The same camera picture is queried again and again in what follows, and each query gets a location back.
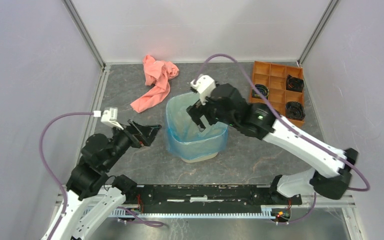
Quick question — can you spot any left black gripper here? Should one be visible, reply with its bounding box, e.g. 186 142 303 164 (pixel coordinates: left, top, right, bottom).
103 117 162 170

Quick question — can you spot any blue plastic trash bag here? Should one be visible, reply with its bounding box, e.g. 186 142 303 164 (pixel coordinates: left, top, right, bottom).
165 93 228 160

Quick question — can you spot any beige trash bin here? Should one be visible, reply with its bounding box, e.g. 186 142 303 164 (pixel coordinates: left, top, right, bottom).
181 152 218 164

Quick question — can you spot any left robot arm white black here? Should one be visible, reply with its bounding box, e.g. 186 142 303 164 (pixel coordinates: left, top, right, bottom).
39 117 162 240

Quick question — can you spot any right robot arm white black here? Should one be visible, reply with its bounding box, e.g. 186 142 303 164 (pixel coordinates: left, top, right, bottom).
186 82 358 204

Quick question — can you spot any pink cloth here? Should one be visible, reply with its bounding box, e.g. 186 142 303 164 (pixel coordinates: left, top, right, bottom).
130 55 179 113

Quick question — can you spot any black bag roll left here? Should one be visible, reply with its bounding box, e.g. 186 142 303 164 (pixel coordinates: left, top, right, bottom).
251 84 270 99

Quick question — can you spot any black bag roll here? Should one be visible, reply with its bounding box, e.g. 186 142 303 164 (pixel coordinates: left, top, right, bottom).
285 101 306 121
286 74 305 93
251 84 270 99

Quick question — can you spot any orange compartment tray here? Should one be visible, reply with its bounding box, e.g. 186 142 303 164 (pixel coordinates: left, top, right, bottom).
252 61 304 116

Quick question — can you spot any black bag roll bottom right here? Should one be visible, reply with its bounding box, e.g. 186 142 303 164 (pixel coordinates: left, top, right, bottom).
285 101 306 121

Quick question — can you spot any black bag roll top right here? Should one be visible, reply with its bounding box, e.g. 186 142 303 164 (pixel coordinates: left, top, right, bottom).
286 74 305 93

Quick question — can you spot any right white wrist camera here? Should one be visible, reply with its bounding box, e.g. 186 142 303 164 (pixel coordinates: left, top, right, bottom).
189 74 217 106

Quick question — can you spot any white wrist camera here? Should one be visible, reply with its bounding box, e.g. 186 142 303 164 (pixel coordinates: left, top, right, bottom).
92 107 125 130
189 74 217 106

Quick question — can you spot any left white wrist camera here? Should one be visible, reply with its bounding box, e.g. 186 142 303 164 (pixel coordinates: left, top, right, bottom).
92 107 125 130

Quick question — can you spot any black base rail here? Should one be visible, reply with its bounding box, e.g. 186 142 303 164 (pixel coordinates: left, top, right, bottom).
124 184 303 214

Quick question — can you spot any white slotted cable duct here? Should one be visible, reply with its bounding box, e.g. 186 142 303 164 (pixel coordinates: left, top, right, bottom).
82 205 292 220

